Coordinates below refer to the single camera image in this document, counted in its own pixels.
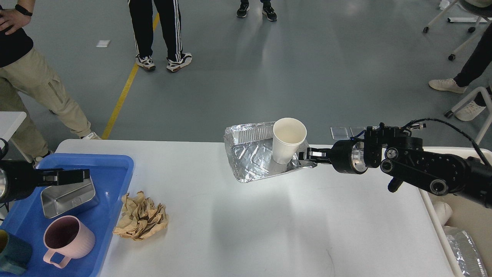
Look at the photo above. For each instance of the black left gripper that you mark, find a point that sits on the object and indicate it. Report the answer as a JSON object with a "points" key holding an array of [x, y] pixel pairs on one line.
{"points": [[18, 179]]}

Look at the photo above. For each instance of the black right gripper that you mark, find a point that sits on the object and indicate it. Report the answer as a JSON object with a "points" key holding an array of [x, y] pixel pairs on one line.
{"points": [[346, 156]]}

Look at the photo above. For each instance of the square stainless steel tray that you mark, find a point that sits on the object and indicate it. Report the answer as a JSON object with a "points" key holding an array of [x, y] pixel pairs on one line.
{"points": [[70, 199]]}

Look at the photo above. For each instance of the cream paper cup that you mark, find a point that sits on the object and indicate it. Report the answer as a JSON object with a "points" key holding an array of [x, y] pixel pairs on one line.
{"points": [[288, 135]]}

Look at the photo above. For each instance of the pink mug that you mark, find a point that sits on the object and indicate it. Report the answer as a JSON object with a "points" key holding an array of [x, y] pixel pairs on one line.
{"points": [[67, 238]]}

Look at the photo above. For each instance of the aluminium foil tray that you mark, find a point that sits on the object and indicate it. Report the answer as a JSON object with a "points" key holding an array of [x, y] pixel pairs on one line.
{"points": [[249, 151]]}

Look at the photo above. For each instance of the brown paper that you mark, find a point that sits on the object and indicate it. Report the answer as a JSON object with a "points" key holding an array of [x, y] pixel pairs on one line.
{"points": [[140, 217]]}

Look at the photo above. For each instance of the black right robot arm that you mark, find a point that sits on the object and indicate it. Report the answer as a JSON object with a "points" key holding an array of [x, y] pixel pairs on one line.
{"points": [[397, 153]]}

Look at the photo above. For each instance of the clear floor plate left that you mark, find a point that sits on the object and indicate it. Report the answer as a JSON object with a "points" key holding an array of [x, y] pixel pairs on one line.
{"points": [[340, 133]]}

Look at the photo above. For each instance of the clear floor plate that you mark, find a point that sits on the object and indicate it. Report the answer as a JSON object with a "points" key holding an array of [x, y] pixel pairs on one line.
{"points": [[357, 131], [340, 133]]}

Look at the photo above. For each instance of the clear floor plate right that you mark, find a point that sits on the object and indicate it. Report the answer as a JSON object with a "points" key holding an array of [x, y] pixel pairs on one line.
{"points": [[357, 131]]}

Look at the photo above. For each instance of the white side table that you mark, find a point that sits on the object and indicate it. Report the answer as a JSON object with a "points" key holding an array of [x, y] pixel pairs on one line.
{"points": [[10, 122]]}

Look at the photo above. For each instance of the blue plastic tray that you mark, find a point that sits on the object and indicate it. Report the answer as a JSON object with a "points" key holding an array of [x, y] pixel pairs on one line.
{"points": [[111, 175]]}

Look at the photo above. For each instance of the teal cup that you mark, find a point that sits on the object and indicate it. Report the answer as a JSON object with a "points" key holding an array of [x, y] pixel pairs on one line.
{"points": [[15, 253]]}

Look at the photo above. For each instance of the person in beige trousers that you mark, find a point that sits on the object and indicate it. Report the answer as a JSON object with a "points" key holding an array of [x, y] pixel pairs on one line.
{"points": [[23, 69]]}

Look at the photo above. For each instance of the white chair leg right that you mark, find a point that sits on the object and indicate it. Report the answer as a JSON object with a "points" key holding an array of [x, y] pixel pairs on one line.
{"points": [[467, 110]]}

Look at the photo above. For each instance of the white cup inside bin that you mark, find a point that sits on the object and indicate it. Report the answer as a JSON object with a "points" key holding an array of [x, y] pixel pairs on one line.
{"points": [[443, 211]]}

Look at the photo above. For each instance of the beige plastic bin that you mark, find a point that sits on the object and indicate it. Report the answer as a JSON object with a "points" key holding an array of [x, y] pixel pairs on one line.
{"points": [[472, 217]]}

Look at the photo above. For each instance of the foil tray inside bin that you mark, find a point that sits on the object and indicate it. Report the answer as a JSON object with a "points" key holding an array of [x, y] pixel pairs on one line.
{"points": [[465, 252]]}

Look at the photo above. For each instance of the person in dark trousers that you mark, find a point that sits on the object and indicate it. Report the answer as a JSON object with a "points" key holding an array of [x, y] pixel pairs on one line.
{"points": [[474, 67]]}

